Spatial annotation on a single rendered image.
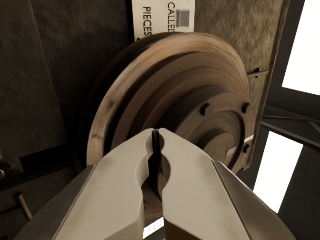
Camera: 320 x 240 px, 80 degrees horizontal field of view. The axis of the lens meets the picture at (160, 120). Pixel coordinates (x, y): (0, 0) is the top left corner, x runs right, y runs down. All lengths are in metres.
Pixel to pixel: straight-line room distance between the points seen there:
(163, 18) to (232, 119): 0.29
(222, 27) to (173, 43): 0.34
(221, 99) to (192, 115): 0.07
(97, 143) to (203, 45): 0.28
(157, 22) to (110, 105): 0.26
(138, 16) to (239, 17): 0.38
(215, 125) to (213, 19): 0.37
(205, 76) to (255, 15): 0.48
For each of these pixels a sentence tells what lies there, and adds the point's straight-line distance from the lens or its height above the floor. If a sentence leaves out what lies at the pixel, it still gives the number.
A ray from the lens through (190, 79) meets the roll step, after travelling 0.36.
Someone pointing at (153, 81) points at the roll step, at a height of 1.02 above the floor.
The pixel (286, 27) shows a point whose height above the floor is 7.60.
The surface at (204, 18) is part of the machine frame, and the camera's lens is 0.63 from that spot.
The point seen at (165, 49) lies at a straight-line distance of 0.36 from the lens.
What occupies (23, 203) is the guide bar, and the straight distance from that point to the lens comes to 0.50.
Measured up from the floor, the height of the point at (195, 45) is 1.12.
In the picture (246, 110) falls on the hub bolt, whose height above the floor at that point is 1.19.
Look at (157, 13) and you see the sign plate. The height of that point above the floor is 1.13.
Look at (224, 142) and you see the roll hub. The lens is 0.41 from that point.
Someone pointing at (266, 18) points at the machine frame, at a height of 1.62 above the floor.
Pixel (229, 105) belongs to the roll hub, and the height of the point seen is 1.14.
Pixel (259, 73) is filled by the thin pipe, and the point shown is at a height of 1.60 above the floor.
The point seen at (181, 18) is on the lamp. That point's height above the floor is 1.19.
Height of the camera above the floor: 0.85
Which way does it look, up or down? 29 degrees up
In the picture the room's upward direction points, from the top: 72 degrees clockwise
